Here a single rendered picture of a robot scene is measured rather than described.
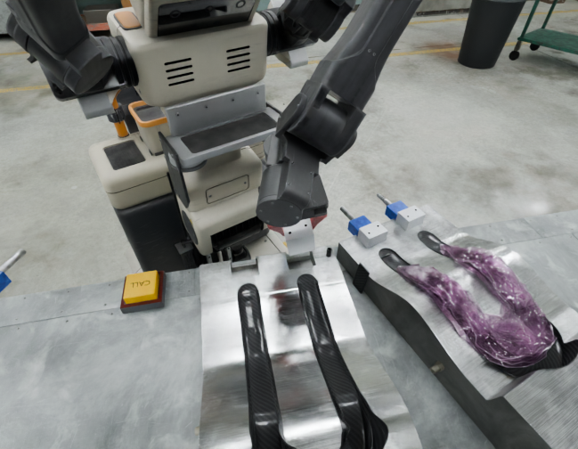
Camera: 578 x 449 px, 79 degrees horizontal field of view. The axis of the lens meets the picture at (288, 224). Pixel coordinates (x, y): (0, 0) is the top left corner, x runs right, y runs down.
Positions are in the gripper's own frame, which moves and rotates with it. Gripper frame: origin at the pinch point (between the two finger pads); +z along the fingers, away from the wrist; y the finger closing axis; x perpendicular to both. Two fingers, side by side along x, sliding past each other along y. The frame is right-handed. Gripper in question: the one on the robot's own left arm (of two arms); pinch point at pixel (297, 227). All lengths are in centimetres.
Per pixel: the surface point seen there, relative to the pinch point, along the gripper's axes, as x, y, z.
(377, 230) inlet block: 3.2, 17.0, 12.2
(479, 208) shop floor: 73, 117, 129
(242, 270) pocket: -0.9, -12.0, 9.3
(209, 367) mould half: -19.5, -17.9, 3.3
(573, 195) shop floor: 73, 182, 138
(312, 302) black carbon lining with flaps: -11.3, -0.3, 7.4
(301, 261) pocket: -0.8, -0.3, 11.0
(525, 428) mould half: -35.7, 22.9, 5.0
